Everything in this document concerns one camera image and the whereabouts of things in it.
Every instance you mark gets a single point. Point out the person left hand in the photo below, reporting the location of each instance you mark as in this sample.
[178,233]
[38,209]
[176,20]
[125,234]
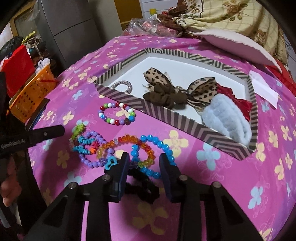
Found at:
[10,187]

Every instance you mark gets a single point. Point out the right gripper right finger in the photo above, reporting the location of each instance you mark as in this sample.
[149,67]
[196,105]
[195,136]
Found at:
[225,220]

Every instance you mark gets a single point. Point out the cream floral quilt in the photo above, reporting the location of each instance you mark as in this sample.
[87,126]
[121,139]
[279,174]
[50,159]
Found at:
[246,17]

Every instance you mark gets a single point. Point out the orange plastic basket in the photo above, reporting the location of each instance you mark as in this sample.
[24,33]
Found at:
[25,102]

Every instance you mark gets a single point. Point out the red gift bag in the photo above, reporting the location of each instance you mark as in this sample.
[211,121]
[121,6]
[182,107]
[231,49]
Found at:
[18,69]

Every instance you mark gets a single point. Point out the pale pink pillow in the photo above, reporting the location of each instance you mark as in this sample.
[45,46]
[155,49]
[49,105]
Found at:
[239,45]

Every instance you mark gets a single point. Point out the red cloth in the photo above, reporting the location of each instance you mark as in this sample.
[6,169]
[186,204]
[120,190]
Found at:
[284,76]

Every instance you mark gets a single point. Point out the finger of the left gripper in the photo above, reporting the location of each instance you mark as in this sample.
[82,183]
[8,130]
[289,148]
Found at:
[42,134]

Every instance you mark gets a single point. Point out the pink floral bed sheet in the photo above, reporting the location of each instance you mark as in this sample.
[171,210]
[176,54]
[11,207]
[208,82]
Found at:
[263,184]

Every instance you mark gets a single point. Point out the clear plastic bag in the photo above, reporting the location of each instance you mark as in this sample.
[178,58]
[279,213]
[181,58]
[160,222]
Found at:
[149,27]

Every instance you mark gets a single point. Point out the black scrunchie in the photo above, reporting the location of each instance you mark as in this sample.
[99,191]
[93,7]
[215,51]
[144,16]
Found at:
[145,190]

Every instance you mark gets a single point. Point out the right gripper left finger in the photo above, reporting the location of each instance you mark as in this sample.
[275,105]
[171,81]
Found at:
[63,218]

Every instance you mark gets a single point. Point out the striped cardboard tray box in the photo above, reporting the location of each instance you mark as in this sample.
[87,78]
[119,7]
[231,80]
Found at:
[125,82]

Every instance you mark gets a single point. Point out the grey refrigerator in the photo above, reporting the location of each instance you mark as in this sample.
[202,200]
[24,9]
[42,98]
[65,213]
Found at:
[68,28]

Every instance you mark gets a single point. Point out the white fluffy scrunchie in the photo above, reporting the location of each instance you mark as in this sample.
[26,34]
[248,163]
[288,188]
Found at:
[224,116]

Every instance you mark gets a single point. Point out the red ribbon bow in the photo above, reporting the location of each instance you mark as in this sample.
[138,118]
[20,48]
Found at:
[244,105]

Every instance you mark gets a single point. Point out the white paper sheet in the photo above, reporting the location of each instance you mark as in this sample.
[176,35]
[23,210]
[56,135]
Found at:
[263,89]

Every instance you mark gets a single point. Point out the leopard print bow scrunchie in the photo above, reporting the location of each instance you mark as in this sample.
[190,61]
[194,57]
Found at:
[162,92]

